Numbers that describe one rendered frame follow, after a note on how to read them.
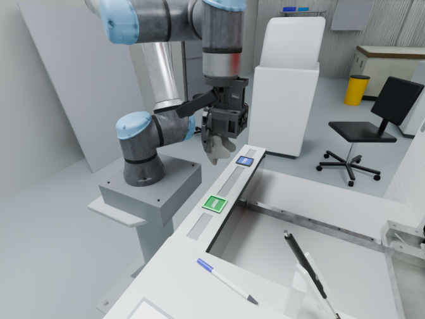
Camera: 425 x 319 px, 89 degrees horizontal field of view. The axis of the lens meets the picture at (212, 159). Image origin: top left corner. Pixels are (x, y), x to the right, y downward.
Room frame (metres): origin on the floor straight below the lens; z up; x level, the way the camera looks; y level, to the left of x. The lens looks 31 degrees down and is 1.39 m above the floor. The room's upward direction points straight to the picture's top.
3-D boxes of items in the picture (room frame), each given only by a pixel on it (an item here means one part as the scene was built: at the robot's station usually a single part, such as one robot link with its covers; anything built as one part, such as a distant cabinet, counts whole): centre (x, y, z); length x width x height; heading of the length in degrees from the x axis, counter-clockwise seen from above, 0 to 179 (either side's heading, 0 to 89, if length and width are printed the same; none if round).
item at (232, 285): (0.24, -0.03, 0.97); 0.14 x 0.01 x 0.01; 52
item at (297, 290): (0.19, -0.15, 1.03); 0.06 x 0.04 x 0.13; 64
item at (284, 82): (2.74, -0.90, 0.75); 0.79 x 0.68 x 1.50; 154
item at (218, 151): (0.44, -0.02, 1.14); 0.06 x 0.03 x 0.09; 64
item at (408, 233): (0.42, -0.54, 0.89); 0.08 x 0.03 x 0.03; 64
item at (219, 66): (0.46, -0.02, 1.33); 0.08 x 0.08 x 0.05
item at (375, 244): (0.49, -0.36, 0.84); 0.50 x 0.02 x 0.03; 64
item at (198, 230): (0.58, -0.06, 0.89); 0.55 x 0.09 x 0.14; 154
